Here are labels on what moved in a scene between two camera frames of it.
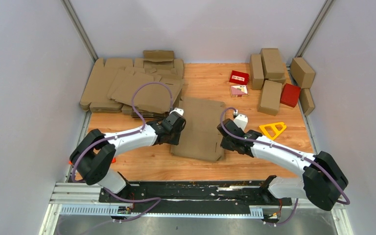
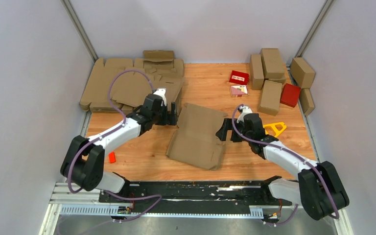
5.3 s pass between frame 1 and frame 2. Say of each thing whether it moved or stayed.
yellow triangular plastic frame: stayed
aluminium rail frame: stayed
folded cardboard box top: stayed
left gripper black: moved
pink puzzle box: stayed
